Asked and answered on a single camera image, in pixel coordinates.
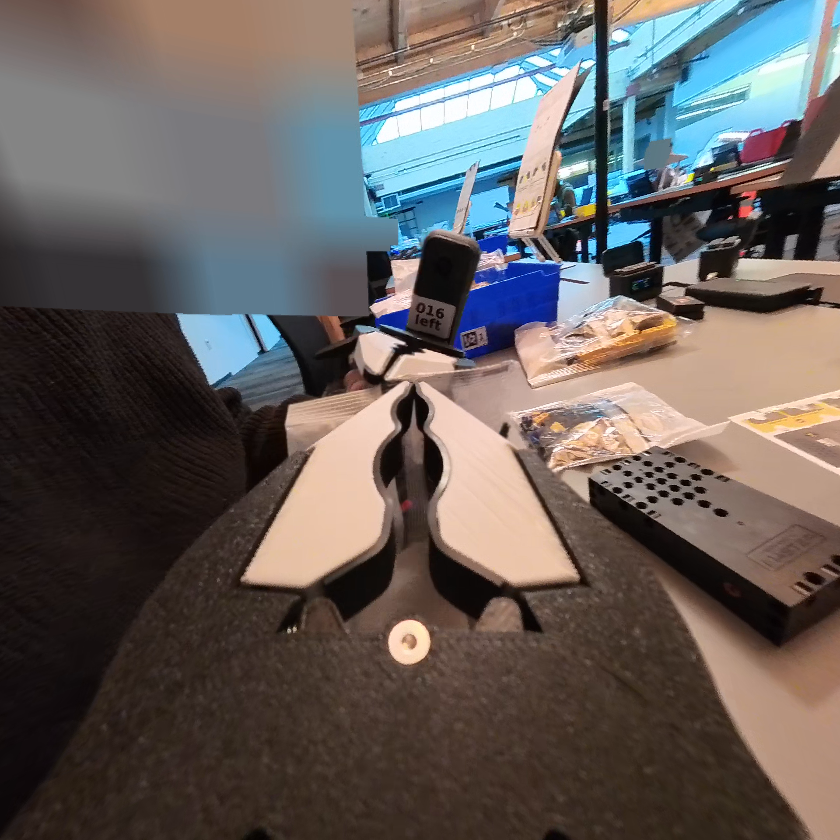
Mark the yellow grey sticker sheet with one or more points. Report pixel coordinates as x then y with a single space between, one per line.
800 426

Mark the black perforated block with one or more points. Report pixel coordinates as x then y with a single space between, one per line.
722 544

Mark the black upright holder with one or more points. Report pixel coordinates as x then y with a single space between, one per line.
718 261

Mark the clear bag of yellow beams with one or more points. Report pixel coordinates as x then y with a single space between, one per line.
590 341

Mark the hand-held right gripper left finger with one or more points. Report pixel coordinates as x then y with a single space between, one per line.
321 518

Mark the person's left hand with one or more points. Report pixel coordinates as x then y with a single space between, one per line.
354 380

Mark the clear bag blue yellow parts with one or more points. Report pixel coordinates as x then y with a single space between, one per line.
610 426

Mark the document stand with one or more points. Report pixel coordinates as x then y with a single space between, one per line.
817 144

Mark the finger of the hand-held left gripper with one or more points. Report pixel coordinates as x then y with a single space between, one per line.
374 354
426 367

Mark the black office chair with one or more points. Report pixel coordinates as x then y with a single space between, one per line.
308 354

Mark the black pole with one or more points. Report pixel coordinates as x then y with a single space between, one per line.
602 131

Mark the dark grey mat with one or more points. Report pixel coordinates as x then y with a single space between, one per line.
827 285

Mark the small black box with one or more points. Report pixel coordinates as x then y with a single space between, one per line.
681 306

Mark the clear bag of tan parts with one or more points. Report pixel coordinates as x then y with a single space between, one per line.
489 266

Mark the blue plastic bin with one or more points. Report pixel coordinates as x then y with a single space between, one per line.
518 308

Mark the black charger case with display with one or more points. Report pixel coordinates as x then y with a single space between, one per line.
630 275

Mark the clear bag of dark parts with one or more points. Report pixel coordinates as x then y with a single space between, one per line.
408 489

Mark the small paper sign on stand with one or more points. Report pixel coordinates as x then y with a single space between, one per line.
464 197

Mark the red bag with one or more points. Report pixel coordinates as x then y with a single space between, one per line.
771 144

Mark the person's left forearm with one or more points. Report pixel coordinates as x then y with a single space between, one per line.
262 433

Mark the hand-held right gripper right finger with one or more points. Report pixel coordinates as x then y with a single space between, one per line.
505 518

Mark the flat black device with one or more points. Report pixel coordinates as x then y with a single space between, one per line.
754 295

